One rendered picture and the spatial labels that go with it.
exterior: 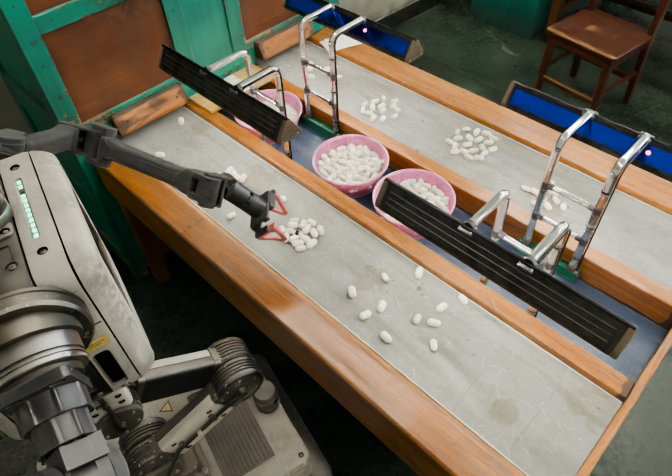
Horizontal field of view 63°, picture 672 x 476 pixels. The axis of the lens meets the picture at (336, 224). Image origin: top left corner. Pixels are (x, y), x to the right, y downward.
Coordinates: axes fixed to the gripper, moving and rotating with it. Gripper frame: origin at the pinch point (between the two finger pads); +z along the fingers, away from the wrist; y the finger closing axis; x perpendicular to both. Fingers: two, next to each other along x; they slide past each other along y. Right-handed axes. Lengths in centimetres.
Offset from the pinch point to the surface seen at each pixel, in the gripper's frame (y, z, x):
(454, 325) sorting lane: 24, 42, 23
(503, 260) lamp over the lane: 31, 17, 50
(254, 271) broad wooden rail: 4.0, 4.8, -17.0
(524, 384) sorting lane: 42, 50, 34
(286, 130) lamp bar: -20.1, -11.8, 12.4
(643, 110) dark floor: -161, 198, 97
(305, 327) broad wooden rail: 23.7, 14.3, -5.6
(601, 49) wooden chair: -155, 135, 94
